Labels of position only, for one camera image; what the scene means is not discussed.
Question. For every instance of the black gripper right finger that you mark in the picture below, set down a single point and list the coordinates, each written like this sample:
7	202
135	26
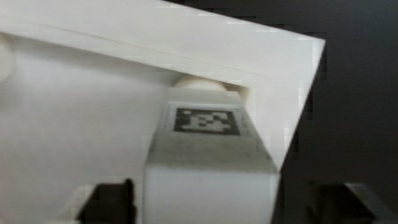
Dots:
342	204

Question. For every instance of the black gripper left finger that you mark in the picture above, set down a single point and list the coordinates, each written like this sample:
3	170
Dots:
108	207

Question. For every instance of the white leg with tag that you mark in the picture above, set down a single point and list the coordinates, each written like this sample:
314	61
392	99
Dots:
209	175

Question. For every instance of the white square tabletop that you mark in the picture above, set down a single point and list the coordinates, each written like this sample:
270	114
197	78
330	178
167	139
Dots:
94	54

